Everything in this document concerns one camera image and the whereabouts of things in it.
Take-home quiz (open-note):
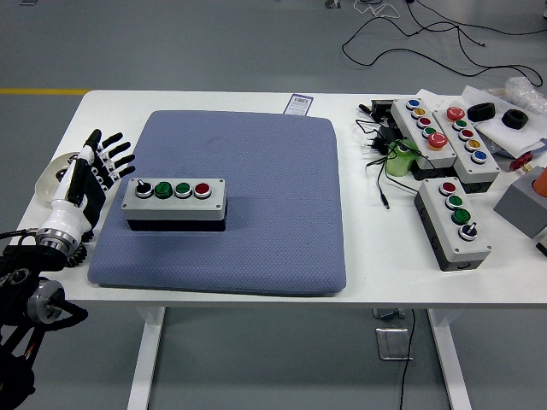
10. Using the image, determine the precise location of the purple printed label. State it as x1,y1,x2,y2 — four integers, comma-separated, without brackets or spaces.
285,93,315,115

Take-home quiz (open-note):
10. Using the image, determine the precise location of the blue-grey padded mat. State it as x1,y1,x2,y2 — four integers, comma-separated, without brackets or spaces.
87,109,347,298

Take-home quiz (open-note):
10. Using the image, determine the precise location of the grey four-control button box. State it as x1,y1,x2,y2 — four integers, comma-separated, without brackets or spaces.
413,177,492,272
121,177,227,234

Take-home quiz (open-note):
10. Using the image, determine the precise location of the five-button box, white paper under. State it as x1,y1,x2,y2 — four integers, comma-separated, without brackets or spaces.
389,98,458,180

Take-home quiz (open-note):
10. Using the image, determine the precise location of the black electronic device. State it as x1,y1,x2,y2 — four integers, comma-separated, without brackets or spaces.
357,99,397,125

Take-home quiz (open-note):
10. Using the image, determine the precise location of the black floor cable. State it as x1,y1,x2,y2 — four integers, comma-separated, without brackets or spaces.
341,0,547,89

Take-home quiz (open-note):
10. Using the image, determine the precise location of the white shallow bowl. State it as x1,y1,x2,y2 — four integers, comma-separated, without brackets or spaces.
35,151,82,201

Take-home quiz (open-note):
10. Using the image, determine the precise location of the metal floor plate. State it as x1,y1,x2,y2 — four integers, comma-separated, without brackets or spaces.
375,326,415,361

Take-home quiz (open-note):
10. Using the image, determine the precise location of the black power adapter plug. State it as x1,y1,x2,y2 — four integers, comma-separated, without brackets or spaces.
362,126,405,155

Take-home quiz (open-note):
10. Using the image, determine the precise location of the white floor cable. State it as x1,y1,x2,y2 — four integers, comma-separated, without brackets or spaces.
353,0,401,19

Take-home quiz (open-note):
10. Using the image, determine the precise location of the orange cylinder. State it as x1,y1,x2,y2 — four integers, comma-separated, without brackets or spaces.
531,164,547,196

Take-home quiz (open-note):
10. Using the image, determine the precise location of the white paper sheet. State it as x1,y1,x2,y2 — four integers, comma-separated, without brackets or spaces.
413,88,454,113

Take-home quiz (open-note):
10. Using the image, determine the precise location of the five-button box, red mushroom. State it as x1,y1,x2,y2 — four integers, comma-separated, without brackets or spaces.
432,104,501,194

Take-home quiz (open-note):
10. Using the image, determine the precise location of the black adapter cord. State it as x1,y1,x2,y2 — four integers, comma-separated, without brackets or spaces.
355,118,422,210

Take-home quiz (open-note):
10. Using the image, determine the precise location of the grey block box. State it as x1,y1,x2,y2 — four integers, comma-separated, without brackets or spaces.
493,164,547,240

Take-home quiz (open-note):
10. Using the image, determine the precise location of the red knob tool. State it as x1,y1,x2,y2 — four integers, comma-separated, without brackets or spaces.
510,151,535,172

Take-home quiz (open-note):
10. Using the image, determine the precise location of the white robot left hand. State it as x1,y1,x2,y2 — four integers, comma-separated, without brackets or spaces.
40,128,137,240

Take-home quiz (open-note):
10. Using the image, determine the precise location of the black foam ring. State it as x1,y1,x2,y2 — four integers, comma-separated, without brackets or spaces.
501,108,530,129
466,102,497,123

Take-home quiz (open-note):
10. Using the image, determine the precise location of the clear bubble wrap bag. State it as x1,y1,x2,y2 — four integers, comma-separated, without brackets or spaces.
491,75,547,114

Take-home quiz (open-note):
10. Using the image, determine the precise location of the green plastic bottle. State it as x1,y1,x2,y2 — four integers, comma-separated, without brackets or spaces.
385,139,422,177

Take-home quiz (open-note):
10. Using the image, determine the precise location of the black hanging cable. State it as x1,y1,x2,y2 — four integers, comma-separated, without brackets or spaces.
399,307,416,410

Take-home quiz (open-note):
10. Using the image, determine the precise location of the white table leg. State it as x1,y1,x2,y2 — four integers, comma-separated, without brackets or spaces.
126,306,167,410
426,307,473,410

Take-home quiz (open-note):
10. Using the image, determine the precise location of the white foam sheet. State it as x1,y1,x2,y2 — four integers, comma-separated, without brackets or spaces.
459,85,547,157

